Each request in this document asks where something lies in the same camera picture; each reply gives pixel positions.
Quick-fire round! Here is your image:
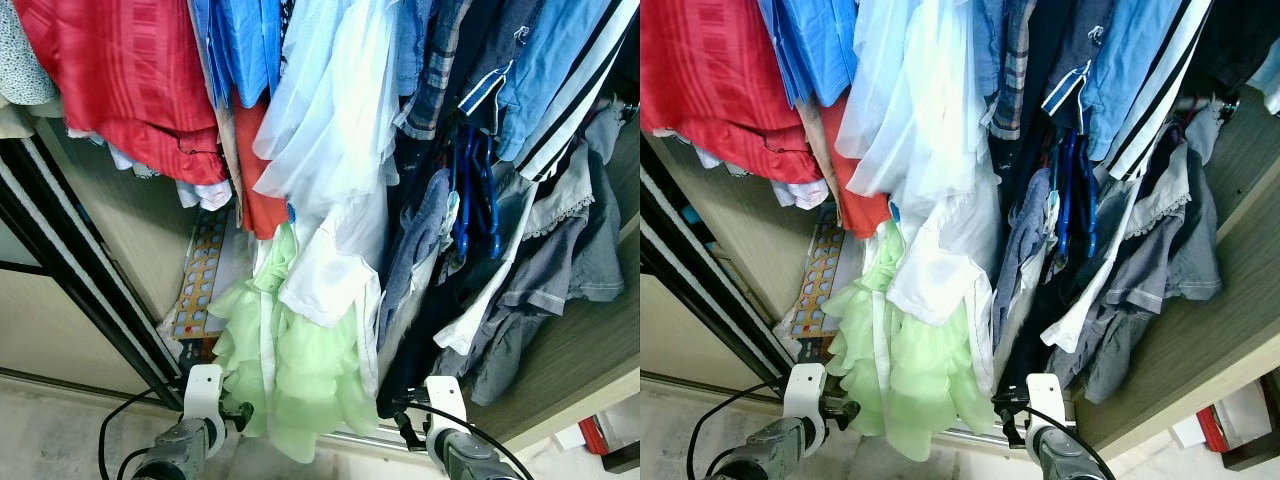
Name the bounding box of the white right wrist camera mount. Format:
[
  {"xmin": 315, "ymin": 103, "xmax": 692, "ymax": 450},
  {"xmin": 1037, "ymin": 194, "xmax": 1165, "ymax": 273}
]
[
  {"xmin": 425, "ymin": 376, "xmax": 469, "ymax": 451},
  {"xmin": 1025, "ymin": 373, "xmax": 1069, "ymax": 441}
]

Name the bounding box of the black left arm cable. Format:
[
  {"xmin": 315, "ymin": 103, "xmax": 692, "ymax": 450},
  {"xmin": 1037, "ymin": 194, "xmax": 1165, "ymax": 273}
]
[
  {"xmin": 97, "ymin": 385, "xmax": 191, "ymax": 480},
  {"xmin": 688, "ymin": 380, "xmax": 793, "ymax": 480}
]

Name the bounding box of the white floral garment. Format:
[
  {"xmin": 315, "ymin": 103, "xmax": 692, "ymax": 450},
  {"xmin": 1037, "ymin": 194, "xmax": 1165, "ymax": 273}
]
[{"xmin": 0, "ymin": 0, "xmax": 61, "ymax": 106}]

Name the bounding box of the black sliding door frame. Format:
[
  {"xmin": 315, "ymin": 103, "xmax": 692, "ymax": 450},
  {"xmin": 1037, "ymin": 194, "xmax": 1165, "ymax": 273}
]
[
  {"xmin": 640, "ymin": 140, "xmax": 801, "ymax": 386},
  {"xmin": 0, "ymin": 135, "xmax": 186, "ymax": 386}
]

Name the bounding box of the grey shirt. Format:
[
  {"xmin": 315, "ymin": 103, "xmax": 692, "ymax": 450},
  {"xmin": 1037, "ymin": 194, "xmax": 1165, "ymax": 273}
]
[
  {"xmin": 1040, "ymin": 110, "xmax": 1223, "ymax": 406},
  {"xmin": 435, "ymin": 110, "xmax": 626, "ymax": 406}
]

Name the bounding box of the red box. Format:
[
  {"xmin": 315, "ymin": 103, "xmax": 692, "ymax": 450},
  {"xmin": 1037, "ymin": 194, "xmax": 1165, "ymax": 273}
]
[
  {"xmin": 1195, "ymin": 405, "xmax": 1231, "ymax": 453},
  {"xmin": 578, "ymin": 415, "xmax": 609, "ymax": 456}
]

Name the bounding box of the colourful patterned board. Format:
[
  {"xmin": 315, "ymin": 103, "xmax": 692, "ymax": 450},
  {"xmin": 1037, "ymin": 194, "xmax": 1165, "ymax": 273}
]
[
  {"xmin": 160, "ymin": 205, "xmax": 251, "ymax": 361},
  {"xmin": 785, "ymin": 215, "xmax": 851, "ymax": 361}
]

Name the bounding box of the white black-striped garment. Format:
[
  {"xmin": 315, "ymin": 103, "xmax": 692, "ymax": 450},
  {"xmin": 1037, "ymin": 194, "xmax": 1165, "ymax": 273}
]
[
  {"xmin": 515, "ymin": 0, "xmax": 641, "ymax": 183},
  {"xmin": 1105, "ymin": 0, "xmax": 1241, "ymax": 183}
]

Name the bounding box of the blue-grey garment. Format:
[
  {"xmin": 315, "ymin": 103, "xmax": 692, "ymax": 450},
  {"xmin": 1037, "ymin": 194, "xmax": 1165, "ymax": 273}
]
[
  {"xmin": 992, "ymin": 170, "xmax": 1051, "ymax": 346},
  {"xmin": 385, "ymin": 170, "xmax": 451, "ymax": 341}
]

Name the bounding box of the bright blue shirt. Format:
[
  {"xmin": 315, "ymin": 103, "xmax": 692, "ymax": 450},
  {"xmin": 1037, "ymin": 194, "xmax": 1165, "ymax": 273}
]
[
  {"xmin": 190, "ymin": 0, "xmax": 284, "ymax": 109},
  {"xmin": 757, "ymin": 0, "xmax": 861, "ymax": 109}
]

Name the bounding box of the light blue denim shirt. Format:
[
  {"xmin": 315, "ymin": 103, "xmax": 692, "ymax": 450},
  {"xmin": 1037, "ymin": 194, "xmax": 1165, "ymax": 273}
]
[
  {"xmin": 460, "ymin": 0, "xmax": 611, "ymax": 163},
  {"xmin": 1040, "ymin": 0, "xmax": 1191, "ymax": 161}
]

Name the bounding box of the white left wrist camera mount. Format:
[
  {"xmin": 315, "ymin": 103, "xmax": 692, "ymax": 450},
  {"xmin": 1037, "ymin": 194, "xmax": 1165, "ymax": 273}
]
[
  {"xmin": 183, "ymin": 364, "xmax": 226, "ymax": 456},
  {"xmin": 785, "ymin": 363, "xmax": 829, "ymax": 451}
]

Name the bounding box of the red hanging garment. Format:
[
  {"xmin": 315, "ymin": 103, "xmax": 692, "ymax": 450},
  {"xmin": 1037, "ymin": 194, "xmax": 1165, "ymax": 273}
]
[
  {"xmin": 12, "ymin": 0, "xmax": 236, "ymax": 186},
  {"xmin": 640, "ymin": 0, "xmax": 826, "ymax": 186}
]

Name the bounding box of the light green frilly dress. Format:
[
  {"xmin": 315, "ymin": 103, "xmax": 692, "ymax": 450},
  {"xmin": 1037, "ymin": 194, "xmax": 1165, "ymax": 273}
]
[
  {"xmin": 822, "ymin": 220, "xmax": 996, "ymax": 463},
  {"xmin": 208, "ymin": 222, "xmax": 381, "ymax": 463}
]

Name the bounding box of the plaid shirt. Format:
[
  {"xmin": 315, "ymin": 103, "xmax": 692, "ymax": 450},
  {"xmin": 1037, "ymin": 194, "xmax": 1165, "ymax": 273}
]
[
  {"xmin": 985, "ymin": 0, "xmax": 1036, "ymax": 141},
  {"xmin": 400, "ymin": 0, "xmax": 471, "ymax": 141}
]

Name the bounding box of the white sheer garment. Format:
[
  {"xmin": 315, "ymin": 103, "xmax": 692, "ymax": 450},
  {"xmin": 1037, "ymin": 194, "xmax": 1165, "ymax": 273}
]
[
  {"xmin": 835, "ymin": 0, "xmax": 1001, "ymax": 326},
  {"xmin": 252, "ymin": 0, "xmax": 401, "ymax": 331}
]

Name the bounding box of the blue plastic hanger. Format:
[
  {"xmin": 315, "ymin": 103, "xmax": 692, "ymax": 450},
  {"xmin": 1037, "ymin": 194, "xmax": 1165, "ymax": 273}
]
[
  {"xmin": 450, "ymin": 125, "xmax": 503, "ymax": 261},
  {"xmin": 1055, "ymin": 130, "xmax": 1101, "ymax": 259}
]

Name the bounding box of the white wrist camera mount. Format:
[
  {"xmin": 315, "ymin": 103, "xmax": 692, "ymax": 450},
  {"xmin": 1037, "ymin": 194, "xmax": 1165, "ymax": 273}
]
[
  {"xmin": 183, "ymin": 364, "xmax": 226, "ymax": 456},
  {"xmin": 785, "ymin": 363, "xmax": 829, "ymax": 451},
  {"xmin": 1025, "ymin": 373, "xmax": 1069, "ymax": 441},
  {"xmin": 425, "ymin": 376, "xmax": 469, "ymax": 451}
]

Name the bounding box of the dark navy garment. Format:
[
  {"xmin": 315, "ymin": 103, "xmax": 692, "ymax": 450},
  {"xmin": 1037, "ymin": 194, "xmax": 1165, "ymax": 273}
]
[
  {"xmin": 378, "ymin": 130, "xmax": 521, "ymax": 421},
  {"xmin": 995, "ymin": 130, "xmax": 1111, "ymax": 401}
]

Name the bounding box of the orange-red garment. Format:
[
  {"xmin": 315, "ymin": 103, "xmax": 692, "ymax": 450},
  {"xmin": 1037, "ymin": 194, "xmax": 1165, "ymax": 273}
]
[
  {"xmin": 232, "ymin": 95, "xmax": 291, "ymax": 241},
  {"xmin": 820, "ymin": 95, "xmax": 891, "ymax": 239}
]

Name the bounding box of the white lace-trimmed garment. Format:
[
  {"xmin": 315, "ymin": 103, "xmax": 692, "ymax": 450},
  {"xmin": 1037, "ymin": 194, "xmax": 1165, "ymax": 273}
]
[
  {"xmin": 520, "ymin": 145, "xmax": 593, "ymax": 241},
  {"xmin": 1125, "ymin": 140, "xmax": 1191, "ymax": 241}
]

